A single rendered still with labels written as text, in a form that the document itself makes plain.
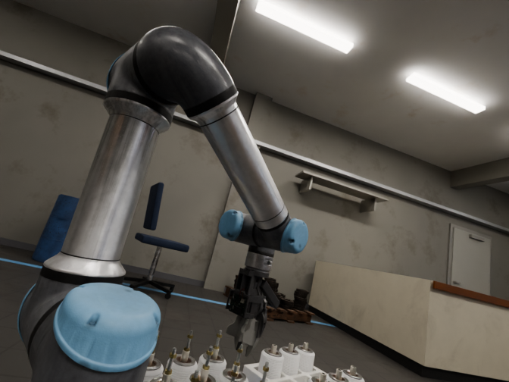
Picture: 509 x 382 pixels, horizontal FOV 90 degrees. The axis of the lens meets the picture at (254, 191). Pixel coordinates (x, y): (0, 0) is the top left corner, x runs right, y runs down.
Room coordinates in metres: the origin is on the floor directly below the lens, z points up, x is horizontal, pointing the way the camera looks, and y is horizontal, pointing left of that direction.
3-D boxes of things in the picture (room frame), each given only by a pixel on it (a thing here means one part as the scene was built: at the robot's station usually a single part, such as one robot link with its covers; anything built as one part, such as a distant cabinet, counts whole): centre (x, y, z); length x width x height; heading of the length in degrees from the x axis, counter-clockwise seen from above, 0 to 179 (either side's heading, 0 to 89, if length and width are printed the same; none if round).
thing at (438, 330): (3.44, -2.29, 0.39); 2.08 x 1.67 x 0.78; 13
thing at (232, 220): (0.66, 0.00, 0.68); 0.11 x 0.11 x 0.08; 46
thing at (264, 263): (0.74, -0.06, 0.60); 0.08 x 0.08 x 0.05
